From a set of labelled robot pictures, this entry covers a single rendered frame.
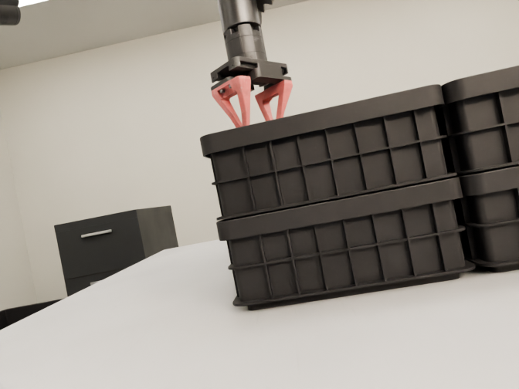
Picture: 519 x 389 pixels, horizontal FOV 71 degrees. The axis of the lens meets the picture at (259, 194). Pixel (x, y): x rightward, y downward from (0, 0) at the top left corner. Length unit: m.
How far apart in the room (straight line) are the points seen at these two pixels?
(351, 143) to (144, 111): 3.88
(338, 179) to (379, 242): 0.09
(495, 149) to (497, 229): 0.09
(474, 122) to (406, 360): 0.29
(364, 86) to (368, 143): 3.69
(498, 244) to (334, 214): 0.19
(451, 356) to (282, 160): 0.27
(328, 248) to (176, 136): 3.71
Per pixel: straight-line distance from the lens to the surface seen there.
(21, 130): 4.89
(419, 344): 0.34
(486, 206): 0.50
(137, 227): 2.00
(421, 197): 0.46
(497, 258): 0.51
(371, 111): 0.46
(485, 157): 0.50
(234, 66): 0.52
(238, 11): 0.57
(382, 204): 0.45
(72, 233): 2.16
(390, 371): 0.31
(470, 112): 0.50
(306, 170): 0.45
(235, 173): 0.46
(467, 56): 4.57
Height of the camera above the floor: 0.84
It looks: level
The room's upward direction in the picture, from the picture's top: 11 degrees counter-clockwise
